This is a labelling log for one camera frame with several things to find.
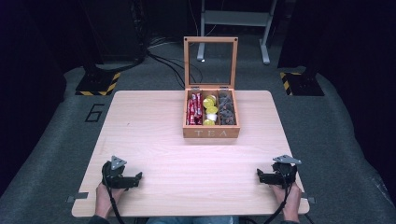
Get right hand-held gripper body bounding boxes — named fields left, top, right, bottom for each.
left=271, top=154, right=303, bottom=189

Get person's left hand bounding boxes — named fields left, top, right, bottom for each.
left=94, top=181, right=126, bottom=219

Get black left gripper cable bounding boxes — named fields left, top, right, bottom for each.
left=102, top=161, right=126, bottom=224

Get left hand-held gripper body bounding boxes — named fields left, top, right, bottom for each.
left=101, top=155, right=128, bottom=189

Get bundle of red packets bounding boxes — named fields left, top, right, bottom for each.
left=186, top=92, right=204, bottom=126

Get wooden tea box with lid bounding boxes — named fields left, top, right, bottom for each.
left=182, top=35, right=241, bottom=139

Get black floor cables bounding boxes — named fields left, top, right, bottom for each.
left=146, top=36, right=205, bottom=90

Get person's right hand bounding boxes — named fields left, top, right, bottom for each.
left=270, top=182, right=303, bottom=223

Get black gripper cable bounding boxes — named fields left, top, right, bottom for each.
left=102, top=161, right=126, bottom=224
left=263, top=169, right=295, bottom=224

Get white metal stand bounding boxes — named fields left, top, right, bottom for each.
left=196, top=0, right=278, bottom=65

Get black stand base striped edge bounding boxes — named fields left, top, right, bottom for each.
left=75, top=63, right=121, bottom=97
left=278, top=66, right=325, bottom=97

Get grey metal table bracket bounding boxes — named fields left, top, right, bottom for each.
left=65, top=191, right=90, bottom=203
left=300, top=191, right=317, bottom=205

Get pile of dark grey packets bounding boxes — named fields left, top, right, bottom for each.
left=218, top=91, right=236, bottom=126

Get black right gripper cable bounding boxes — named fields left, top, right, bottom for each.
left=263, top=169, right=295, bottom=224

